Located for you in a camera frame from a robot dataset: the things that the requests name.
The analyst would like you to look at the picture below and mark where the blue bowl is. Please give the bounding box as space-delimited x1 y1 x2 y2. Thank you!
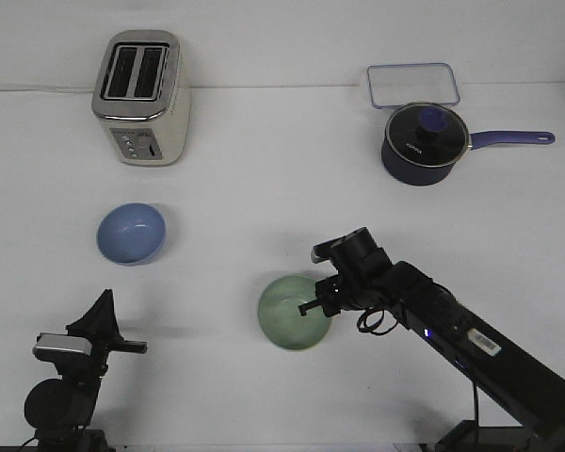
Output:
95 202 167 266

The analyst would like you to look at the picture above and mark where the green bowl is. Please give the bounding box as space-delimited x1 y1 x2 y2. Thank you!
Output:
257 274 332 351

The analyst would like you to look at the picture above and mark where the silver two-slot toaster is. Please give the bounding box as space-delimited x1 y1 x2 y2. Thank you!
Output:
91 29 191 167

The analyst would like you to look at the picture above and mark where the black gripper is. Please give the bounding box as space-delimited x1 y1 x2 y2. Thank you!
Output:
299 227 393 316
66 289 148 377

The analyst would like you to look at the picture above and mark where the glass pot lid blue knob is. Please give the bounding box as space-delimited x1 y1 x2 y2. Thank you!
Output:
385 103 469 168

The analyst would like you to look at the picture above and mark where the dark blue saucepan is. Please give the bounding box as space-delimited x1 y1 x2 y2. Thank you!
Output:
380 131 556 186

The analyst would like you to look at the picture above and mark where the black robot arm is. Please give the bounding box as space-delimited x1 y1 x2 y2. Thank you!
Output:
299 228 565 451
24 289 148 451

